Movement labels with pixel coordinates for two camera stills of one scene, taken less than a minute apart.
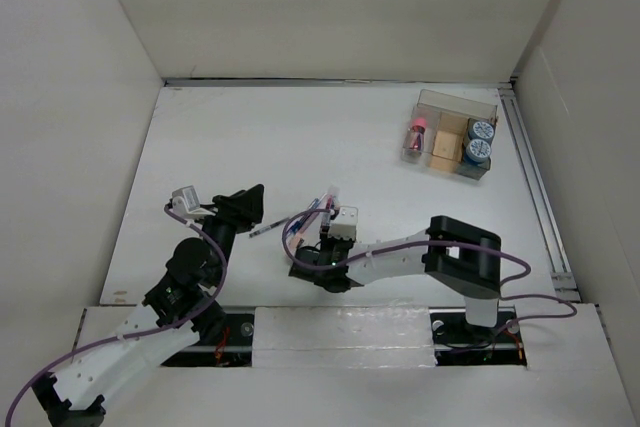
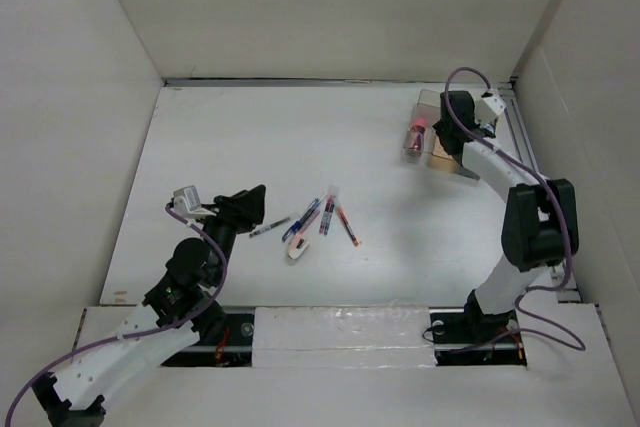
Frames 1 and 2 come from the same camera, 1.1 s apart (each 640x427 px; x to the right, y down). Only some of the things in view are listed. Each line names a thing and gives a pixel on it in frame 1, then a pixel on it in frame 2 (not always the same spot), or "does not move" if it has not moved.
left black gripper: x=242 y=209 does not move
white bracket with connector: x=345 y=224 → x=488 y=108
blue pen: x=297 y=224 does not move
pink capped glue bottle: x=417 y=135 does not move
